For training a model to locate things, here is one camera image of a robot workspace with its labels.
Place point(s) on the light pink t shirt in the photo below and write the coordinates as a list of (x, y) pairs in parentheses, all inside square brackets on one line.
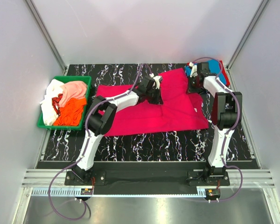
[(73, 89)]

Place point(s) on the dark red patterned garment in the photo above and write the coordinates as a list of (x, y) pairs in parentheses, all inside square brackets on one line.
[(55, 103)]

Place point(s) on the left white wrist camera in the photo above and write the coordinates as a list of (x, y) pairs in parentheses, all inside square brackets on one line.
[(157, 80)]

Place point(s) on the folded red t shirt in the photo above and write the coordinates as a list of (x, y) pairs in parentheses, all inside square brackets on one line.
[(225, 74)]

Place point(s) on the orange t shirt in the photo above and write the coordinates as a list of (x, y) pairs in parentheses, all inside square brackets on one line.
[(71, 114)]

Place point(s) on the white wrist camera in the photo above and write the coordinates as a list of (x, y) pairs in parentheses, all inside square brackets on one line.
[(157, 80), (191, 69)]

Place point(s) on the green plastic bin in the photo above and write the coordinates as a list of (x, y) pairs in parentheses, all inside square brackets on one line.
[(66, 79)]

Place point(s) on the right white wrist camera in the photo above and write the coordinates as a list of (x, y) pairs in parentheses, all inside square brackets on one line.
[(191, 69)]

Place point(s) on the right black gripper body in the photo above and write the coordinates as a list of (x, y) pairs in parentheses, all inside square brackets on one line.
[(192, 87)]

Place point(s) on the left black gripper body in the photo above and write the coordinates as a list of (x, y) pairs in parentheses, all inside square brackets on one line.
[(152, 95)]

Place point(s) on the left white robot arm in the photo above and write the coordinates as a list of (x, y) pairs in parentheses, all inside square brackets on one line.
[(101, 114)]

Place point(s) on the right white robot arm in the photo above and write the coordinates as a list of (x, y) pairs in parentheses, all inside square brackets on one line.
[(225, 115)]

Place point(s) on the aluminium frame rail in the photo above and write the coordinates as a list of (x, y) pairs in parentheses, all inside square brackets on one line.
[(42, 177)]

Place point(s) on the white t shirt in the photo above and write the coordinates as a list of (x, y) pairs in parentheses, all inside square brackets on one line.
[(49, 116)]

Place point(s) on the magenta t shirt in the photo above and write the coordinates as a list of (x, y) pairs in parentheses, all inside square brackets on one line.
[(180, 111)]

